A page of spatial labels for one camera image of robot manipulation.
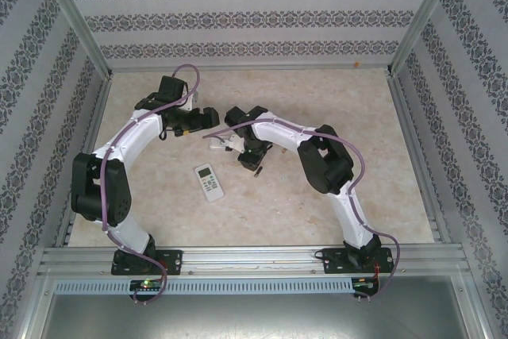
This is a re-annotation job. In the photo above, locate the grey metal sheet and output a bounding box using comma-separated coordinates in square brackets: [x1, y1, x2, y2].
[39, 293, 489, 339]

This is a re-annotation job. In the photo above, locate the left circuit board green light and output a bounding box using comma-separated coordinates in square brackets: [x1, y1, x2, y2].
[129, 279, 164, 292]

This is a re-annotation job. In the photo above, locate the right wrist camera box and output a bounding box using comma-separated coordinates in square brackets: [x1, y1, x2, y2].
[216, 134, 242, 154]

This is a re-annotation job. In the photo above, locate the aluminium table edge rail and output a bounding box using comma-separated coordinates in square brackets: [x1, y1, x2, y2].
[110, 67, 392, 75]
[55, 75, 114, 248]
[387, 72, 452, 243]

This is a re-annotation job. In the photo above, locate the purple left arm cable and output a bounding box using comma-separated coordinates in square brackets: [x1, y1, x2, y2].
[98, 63, 201, 306]

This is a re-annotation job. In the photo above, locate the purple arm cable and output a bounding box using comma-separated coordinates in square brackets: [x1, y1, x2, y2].
[98, 63, 201, 306]
[202, 116, 402, 304]

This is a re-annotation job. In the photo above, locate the aluminium mounting rail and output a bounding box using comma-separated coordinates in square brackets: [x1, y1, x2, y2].
[37, 246, 471, 276]

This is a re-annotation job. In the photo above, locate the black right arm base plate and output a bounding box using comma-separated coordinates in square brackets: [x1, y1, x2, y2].
[321, 246, 396, 275]

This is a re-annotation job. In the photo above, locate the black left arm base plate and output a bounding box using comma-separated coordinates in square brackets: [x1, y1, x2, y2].
[110, 249, 184, 276]

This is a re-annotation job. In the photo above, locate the slotted grey cable duct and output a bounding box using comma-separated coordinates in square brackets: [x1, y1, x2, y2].
[53, 278, 354, 295]

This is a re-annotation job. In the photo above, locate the aluminium frame post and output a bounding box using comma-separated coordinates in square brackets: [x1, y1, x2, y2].
[33, 0, 114, 78]
[387, 0, 464, 76]

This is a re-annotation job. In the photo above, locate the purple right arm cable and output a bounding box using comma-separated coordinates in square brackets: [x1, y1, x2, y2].
[202, 116, 402, 304]

